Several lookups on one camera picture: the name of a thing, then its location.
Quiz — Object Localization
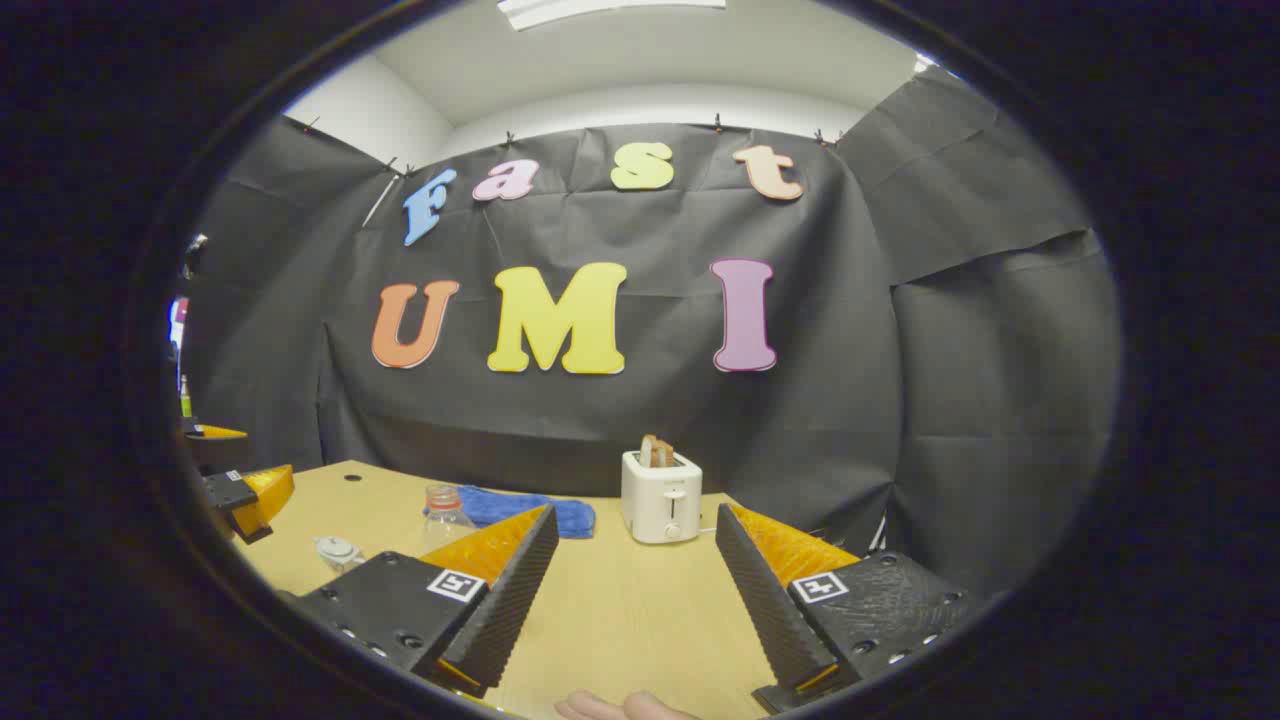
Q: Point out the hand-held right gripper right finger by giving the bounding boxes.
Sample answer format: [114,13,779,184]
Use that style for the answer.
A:
[715,502,977,715]

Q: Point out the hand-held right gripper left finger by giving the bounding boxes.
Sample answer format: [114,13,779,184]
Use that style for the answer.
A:
[290,504,560,699]

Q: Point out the clear plastic water bottle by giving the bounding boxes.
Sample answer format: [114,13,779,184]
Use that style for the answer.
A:
[421,484,479,553]

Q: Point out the blue towel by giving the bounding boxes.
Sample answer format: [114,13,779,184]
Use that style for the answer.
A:
[455,485,597,540]

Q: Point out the white toaster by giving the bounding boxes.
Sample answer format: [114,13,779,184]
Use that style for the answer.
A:
[621,449,703,546]

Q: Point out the black backdrop cloth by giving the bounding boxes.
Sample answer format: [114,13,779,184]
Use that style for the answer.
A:
[180,65,1121,601]

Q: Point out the ceiling light panel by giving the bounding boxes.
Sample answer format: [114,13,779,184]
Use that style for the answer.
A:
[497,0,728,31]

